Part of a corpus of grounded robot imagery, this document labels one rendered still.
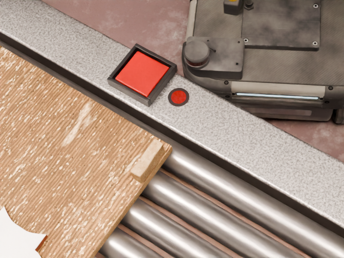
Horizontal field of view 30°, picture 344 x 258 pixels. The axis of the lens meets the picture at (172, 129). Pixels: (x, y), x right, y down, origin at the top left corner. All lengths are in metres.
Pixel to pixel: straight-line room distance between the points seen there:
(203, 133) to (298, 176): 0.15
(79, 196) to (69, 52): 0.25
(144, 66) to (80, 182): 0.21
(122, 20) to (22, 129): 1.30
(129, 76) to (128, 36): 1.20
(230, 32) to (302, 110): 0.30
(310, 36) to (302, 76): 0.12
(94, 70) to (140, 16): 1.22
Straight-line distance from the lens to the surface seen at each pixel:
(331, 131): 1.97
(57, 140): 0.93
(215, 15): 1.88
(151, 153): 0.86
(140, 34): 2.16
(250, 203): 0.87
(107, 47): 1.02
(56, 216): 0.88
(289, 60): 1.79
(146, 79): 0.96
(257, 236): 0.86
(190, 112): 0.94
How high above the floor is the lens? 1.73
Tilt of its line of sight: 62 degrees down
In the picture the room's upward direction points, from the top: 11 degrees counter-clockwise
